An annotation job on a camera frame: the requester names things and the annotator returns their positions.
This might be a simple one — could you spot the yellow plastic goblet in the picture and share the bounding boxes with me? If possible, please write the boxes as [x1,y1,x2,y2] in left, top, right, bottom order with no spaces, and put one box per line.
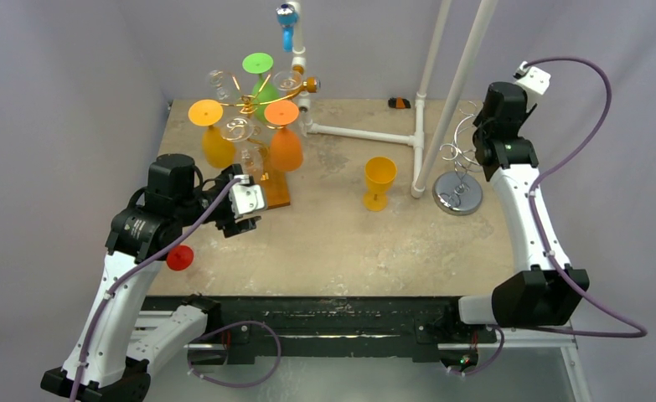
[363,157,398,212]

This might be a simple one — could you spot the chrome spiral glass rack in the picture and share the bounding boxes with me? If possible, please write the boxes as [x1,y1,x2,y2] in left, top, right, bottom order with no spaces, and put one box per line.
[431,100,483,216]

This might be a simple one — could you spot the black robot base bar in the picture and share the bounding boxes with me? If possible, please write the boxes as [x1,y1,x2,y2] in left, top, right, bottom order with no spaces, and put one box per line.
[169,295,501,368]

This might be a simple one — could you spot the clear wine glass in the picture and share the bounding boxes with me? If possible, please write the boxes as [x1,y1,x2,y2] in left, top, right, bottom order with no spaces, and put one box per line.
[220,115,264,183]
[272,70,304,95]

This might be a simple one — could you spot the small clear glass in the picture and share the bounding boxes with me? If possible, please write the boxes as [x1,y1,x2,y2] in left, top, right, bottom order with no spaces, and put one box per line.
[205,70,242,105]

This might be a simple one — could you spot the green plastic goblet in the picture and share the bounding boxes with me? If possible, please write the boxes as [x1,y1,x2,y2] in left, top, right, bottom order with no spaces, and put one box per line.
[242,52,280,123]

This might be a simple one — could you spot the blue faucet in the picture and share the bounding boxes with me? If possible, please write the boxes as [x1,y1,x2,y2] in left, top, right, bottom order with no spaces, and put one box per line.
[276,3,300,52]

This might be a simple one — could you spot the yellow faucet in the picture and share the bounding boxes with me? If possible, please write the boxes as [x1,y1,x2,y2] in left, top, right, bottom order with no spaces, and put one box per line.
[292,64,321,94]

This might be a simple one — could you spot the white PVC pipe frame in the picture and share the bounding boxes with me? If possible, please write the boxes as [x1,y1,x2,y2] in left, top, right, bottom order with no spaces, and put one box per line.
[297,1,452,198]

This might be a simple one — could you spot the orange plastic goblet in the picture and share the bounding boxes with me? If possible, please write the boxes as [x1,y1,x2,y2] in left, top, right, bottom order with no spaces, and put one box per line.
[264,100,303,173]

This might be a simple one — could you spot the yellow-orange plastic goblet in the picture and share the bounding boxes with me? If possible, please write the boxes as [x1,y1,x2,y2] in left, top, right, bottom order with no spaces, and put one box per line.
[188,100,235,169]

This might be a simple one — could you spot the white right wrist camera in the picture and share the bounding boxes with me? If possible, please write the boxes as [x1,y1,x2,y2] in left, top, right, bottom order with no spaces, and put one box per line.
[514,61,551,111]

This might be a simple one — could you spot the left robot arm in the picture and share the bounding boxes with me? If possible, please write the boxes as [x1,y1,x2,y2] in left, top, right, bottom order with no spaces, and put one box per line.
[40,153,267,401]

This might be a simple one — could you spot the gold wire wine glass rack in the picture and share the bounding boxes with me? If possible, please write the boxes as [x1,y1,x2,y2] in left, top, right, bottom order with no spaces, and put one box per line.
[208,70,304,209]

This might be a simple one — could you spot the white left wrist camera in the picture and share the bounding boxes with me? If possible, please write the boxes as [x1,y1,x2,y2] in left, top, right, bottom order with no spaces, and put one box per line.
[229,174,268,219]

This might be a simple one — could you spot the red plastic goblet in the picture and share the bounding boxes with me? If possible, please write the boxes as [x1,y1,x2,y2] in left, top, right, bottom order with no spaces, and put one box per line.
[166,245,194,271]

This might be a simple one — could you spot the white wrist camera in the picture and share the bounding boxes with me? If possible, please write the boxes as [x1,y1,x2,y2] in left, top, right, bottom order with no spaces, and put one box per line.
[514,61,551,111]
[229,174,268,219]

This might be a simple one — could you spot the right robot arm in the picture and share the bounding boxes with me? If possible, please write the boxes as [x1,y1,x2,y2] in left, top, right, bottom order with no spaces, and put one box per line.
[442,81,589,341]

